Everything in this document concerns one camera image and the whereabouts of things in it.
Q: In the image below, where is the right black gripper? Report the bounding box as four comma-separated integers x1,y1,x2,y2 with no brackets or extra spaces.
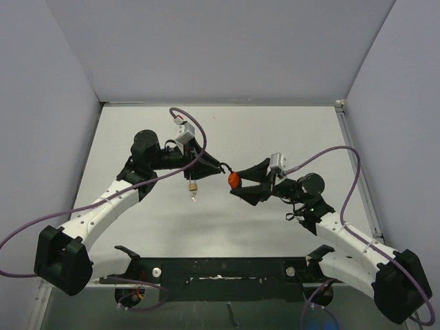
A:
231,159,307,204

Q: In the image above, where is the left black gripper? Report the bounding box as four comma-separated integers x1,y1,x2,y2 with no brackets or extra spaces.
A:
149,137,221,180

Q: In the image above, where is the orange black padlock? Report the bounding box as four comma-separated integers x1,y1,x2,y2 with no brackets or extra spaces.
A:
220,162,241,189

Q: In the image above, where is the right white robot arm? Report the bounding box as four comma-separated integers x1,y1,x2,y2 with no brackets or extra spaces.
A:
228,154,432,324

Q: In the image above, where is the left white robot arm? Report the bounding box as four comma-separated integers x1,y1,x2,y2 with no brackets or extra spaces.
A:
34,130,222,296

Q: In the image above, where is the left brass padlock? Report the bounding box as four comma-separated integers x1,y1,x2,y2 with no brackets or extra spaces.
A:
188,179,198,193

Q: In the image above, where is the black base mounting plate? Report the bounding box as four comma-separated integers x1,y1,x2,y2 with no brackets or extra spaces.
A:
99,247,327,311

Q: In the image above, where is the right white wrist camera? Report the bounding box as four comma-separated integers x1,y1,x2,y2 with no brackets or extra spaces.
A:
268,153,288,179

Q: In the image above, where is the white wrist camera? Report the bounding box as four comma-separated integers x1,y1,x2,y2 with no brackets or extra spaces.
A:
268,153,288,179
173,116,195,153

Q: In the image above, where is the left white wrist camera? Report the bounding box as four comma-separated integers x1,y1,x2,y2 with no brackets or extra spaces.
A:
173,116,195,153

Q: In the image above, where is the aluminium frame rail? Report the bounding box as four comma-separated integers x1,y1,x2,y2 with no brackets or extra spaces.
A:
334,99,424,329

